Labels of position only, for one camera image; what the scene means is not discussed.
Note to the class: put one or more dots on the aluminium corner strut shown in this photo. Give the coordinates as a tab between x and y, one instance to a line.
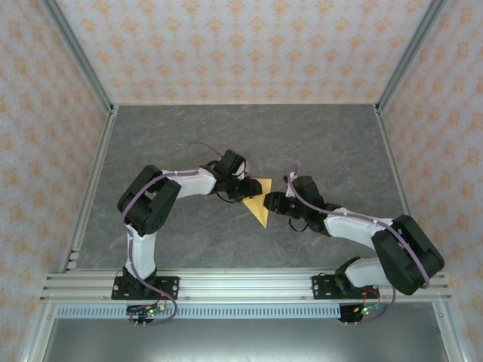
449	335
37	335

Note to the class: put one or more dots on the aluminium frame post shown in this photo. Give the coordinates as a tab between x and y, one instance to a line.
75	53
411	53

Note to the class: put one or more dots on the aluminium side rail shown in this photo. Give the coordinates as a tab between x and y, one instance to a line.
90	188
402	169

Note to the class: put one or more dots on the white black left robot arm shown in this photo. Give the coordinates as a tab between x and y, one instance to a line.
145	249

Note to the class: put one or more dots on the grey metal shelf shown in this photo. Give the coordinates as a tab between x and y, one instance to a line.
241	341

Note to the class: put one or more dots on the long aluminium base rail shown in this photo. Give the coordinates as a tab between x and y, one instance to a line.
245	284

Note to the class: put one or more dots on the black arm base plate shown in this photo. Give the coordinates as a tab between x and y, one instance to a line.
320	288
170	288

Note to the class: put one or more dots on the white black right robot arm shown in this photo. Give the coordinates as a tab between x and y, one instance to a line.
351	230

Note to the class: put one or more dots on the small LED circuit board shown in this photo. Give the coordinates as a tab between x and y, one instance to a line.
366	310
147	311

